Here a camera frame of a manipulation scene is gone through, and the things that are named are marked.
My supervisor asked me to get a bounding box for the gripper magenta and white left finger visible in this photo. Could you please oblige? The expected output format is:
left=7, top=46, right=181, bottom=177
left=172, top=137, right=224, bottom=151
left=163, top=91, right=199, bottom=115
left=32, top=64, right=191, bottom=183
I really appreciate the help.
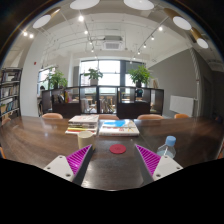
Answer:
left=44, top=145, right=93, bottom=185

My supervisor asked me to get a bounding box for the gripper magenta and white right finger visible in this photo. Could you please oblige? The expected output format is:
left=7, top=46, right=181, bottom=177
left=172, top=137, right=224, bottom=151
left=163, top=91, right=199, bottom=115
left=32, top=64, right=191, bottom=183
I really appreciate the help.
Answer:
left=135, top=145, right=182, bottom=185

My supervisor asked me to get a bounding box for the clear bottle with blue cap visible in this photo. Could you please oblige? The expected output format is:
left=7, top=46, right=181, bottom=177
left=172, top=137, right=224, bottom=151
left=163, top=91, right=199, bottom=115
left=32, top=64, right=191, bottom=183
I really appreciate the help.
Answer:
left=157, top=136, right=176, bottom=158

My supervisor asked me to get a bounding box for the red round coaster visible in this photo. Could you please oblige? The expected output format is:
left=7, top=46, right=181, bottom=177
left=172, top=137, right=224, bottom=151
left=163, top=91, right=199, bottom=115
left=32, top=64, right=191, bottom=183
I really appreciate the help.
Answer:
left=109, top=144, right=126, bottom=154

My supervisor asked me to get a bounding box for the stack of books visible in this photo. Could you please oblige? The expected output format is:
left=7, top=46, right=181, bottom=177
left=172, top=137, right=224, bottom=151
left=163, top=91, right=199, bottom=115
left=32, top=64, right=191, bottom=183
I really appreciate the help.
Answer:
left=66, top=115, right=99, bottom=134

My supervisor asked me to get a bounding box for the large blue cover book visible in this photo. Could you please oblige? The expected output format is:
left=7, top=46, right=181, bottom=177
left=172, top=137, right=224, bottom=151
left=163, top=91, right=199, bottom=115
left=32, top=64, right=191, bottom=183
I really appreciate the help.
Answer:
left=99, top=119, right=139, bottom=136

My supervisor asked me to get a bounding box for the orange chair far left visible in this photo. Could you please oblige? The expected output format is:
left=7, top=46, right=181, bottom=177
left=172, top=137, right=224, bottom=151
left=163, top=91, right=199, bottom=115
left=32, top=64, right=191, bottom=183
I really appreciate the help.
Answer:
left=42, top=113, right=63, bottom=119

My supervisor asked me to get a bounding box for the orange chair far right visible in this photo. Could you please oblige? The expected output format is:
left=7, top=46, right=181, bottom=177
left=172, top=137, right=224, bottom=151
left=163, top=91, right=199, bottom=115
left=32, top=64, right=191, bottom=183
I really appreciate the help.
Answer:
left=174, top=114, right=189, bottom=119

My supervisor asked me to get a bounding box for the dark low shelf unit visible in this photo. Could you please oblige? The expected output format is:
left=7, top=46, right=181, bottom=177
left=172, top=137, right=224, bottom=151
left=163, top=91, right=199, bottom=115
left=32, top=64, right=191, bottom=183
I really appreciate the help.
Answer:
left=42, top=85, right=164, bottom=119

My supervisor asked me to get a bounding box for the potted plant at left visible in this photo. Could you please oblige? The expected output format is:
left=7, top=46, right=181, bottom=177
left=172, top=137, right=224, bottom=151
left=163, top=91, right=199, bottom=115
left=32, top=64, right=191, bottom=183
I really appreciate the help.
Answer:
left=49, top=70, right=68, bottom=89

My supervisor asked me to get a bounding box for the potted plant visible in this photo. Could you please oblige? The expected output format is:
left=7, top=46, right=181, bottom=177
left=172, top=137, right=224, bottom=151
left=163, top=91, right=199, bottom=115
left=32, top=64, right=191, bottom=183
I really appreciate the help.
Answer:
left=49, top=70, right=68, bottom=89
left=128, top=65, right=151, bottom=88
left=84, top=68, right=103, bottom=86

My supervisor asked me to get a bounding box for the potted plant at right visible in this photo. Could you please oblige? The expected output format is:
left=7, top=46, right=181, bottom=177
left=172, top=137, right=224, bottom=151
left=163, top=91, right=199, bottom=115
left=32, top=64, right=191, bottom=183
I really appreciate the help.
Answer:
left=128, top=65, right=151, bottom=88

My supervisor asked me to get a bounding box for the potted plant in middle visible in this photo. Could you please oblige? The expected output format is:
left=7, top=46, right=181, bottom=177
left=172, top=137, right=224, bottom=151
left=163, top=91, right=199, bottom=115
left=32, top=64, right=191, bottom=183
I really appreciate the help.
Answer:
left=84, top=68, right=103, bottom=86

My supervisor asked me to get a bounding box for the tall bookshelf at left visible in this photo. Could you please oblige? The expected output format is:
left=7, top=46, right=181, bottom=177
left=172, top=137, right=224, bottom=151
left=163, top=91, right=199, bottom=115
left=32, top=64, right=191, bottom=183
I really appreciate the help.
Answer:
left=0, top=67, right=22, bottom=122

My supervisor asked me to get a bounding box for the ceiling air conditioner unit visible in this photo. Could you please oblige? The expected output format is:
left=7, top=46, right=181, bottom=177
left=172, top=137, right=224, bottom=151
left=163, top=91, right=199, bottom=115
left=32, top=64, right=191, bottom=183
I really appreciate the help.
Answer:
left=102, top=36, right=123, bottom=50

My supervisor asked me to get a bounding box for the white board on wall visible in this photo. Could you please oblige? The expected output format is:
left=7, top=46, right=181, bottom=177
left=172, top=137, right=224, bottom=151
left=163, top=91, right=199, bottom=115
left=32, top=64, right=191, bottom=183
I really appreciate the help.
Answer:
left=170, top=95, right=194, bottom=116

